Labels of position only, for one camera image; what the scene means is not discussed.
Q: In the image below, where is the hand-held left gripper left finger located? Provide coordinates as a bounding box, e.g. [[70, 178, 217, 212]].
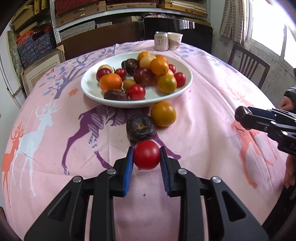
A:
[[24, 146, 134, 241]]

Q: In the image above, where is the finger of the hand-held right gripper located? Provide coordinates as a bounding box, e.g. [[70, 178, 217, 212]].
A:
[[240, 115, 274, 135], [247, 107, 277, 117]]

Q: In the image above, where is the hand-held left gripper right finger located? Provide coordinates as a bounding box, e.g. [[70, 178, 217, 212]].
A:
[[159, 146, 270, 241]]

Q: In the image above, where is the dark purple water chestnut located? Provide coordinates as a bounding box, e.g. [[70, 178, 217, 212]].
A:
[[121, 59, 140, 76], [126, 115, 156, 142], [103, 89, 129, 101], [235, 106, 253, 121]]

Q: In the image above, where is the yellow orange tomato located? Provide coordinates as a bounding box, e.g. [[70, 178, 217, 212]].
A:
[[150, 101, 177, 127], [157, 74, 177, 94]]

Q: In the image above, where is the small olive yellow plum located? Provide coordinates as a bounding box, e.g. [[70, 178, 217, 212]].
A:
[[122, 79, 137, 91]]

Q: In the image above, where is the white oval plate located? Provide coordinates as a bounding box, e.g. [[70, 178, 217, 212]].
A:
[[80, 51, 193, 108]]

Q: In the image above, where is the dark red plum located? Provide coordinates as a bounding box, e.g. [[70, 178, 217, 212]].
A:
[[133, 67, 155, 87], [96, 68, 112, 81]]

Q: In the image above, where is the orange cherry tomato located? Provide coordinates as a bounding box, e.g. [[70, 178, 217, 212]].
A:
[[137, 51, 151, 62], [149, 57, 169, 76]]

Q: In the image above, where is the large pale yellow plum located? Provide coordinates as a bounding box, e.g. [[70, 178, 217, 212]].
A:
[[139, 55, 156, 69]]

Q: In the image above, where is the person's right hand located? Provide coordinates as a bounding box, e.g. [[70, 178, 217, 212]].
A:
[[279, 97, 296, 188]]

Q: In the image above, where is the dark wooden slatted chair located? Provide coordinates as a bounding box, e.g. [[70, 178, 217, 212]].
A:
[[228, 44, 271, 90]]

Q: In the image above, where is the pink deer print tablecloth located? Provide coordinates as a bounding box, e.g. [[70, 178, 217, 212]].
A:
[[1, 39, 292, 241]]

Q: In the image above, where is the white framed window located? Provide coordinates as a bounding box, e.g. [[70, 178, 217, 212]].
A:
[[245, 0, 296, 70]]

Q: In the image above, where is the brick pattern curtain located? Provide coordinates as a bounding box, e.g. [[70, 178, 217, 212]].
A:
[[218, 0, 247, 44]]

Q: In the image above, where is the black glossy panel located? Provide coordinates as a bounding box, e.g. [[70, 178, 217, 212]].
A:
[[143, 18, 213, 55]]

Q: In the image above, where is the white paper cup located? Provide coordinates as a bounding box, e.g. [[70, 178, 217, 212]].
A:
[[167, 32, 184, 50]]

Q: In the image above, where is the white drink can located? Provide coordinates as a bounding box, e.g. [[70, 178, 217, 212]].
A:
[[154, 31, 169, 51]]

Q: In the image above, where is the brown wooden board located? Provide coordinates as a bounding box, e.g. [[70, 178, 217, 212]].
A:
[[57, 21, 144, 61]]

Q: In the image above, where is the wooden framed picture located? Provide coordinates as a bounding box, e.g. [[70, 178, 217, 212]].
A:
[[20, 45, 65, 96]]

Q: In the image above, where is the white leaning panel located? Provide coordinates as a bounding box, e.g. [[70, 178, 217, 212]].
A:
[[0, 46, 26, 109]]

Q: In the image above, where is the stack of blue patterned boxes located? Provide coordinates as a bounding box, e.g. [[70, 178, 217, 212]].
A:
[[16, 31, 57, 66]]

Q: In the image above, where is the white metal shelving rack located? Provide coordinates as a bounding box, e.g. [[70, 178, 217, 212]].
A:
[[48, 0, 211, 42]]

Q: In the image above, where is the stack of woven flat boxes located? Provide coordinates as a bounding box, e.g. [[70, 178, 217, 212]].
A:
[[54, 0, 208, 27]]

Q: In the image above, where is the grey stone slab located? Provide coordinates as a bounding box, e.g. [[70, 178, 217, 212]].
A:
[[7, 30, 25, 70]]

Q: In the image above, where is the orange patterned box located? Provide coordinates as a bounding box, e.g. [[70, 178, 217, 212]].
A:
[[16, 29, 33, 43]]

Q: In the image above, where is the red patterned box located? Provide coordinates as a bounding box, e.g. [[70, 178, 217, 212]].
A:
[[55, 0, 106, 11]]

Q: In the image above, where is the pile of tan straw boxes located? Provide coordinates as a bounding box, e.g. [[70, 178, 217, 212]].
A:
[[11, 0, 50, 32]]

